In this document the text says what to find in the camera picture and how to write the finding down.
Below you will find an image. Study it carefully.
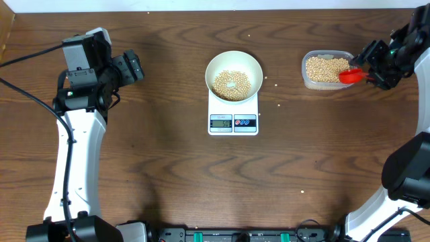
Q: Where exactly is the red measuring scoop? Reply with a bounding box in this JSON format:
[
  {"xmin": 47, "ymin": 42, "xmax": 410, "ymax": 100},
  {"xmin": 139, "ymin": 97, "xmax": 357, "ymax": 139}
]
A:
[{"xmin": 339, "ymin": 69, "xmax": 369, "ymax": 84}]

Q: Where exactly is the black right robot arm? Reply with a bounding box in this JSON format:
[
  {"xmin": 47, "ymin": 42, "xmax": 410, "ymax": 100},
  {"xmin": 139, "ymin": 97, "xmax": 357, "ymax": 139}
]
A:
[{"xmin": 331, "ymin": 5, "xmax": 429, "ymax": 241}]

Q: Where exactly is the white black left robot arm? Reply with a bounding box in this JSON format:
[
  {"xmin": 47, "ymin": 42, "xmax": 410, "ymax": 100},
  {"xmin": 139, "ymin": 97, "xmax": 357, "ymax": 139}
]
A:
[{"xmin": 26, "ymin": 28, "xmax": 148, "ymax": 241}]

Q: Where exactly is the cream round bowl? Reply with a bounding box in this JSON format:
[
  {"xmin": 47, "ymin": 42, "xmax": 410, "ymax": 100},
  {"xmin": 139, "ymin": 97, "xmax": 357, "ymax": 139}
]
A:
[{"xmin": 205, "ymin": 50, "xmax": 263, "ymax": 100}]

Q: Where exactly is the soybeans pile in bowl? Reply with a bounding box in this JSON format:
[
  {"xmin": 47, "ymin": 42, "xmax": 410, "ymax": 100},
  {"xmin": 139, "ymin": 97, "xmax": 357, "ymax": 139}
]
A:
[{"xmin": 212, "ymin": 70, "xmax": 251, "ymax": 102}]

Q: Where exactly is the white digital kitchen scale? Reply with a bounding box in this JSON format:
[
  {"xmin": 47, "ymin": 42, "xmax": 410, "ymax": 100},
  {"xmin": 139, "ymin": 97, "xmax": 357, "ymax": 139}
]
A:
[{"xmin": 207, "ymin": 91, "xmax": 259, "ymax": 136}]

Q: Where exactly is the clear plastic container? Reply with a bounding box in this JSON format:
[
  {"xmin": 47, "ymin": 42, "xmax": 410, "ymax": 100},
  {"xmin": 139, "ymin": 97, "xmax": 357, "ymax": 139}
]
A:
[{"xmin": 302, "ymin": 50, "xmax": 353, "ymax": 91}]

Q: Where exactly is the tan soybeans pile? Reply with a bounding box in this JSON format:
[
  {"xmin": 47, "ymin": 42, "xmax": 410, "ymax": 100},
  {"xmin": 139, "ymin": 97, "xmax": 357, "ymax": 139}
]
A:
[{"xmin": 306, "ymin": 56, "xmax": 350, "ymax": 83}]

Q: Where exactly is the black left camera cable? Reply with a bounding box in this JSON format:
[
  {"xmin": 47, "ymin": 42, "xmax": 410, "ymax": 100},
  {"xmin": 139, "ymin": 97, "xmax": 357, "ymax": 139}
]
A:
[{"xmin": 0, "ymin": 43, "xmax": 78, "ymax": 242}]

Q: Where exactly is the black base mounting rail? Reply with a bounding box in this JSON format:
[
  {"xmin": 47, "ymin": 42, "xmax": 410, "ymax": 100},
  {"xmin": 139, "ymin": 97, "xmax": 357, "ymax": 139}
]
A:
[{"xmin": 116, "ymin": 220, "xmax": 413, "ymax": 242}]

